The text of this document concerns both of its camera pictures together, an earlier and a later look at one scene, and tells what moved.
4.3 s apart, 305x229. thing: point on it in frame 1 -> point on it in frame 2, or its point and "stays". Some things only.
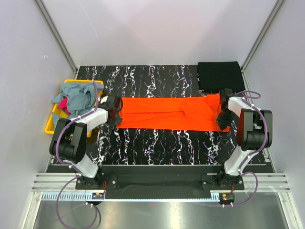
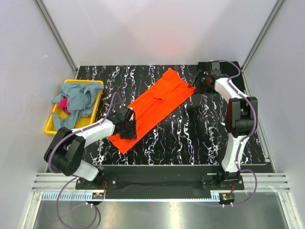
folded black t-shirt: x=217 y=76 stays
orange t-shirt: x=196 y=113 -> x=151 y=110
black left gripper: x=117 y=121 -> x=132 y=134
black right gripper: x=222 y=123 -> x=198 y=88
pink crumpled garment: x=63 y=105 stays
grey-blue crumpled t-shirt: x=81 y=97 stays
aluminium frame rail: x=102 y=197 stays
